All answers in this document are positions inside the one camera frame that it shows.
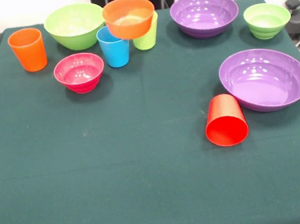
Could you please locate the small green bowl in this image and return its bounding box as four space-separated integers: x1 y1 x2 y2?
242 0 294 42

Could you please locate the pink bowl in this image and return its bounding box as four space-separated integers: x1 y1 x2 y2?
51 50 109 97

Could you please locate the orange bowl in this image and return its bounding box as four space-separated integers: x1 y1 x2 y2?
100 0 159 43

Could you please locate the blue cup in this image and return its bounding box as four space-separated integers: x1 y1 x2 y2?
95 23 133 70

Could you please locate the orange cup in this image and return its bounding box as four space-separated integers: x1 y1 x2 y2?
6 26 49 76

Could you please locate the yellow-green cup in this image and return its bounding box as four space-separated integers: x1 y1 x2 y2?
128 10 162 52

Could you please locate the purple bowl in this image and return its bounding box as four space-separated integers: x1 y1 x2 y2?
216 43 300 118
168 0 242 43

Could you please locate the dark green tablecloth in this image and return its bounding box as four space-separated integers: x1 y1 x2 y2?
0 0 300 224

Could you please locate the red cup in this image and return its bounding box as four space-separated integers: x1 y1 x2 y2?
201 91 252 150

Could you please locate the large green bowl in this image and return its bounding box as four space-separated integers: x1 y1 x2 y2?
41 0 109 55

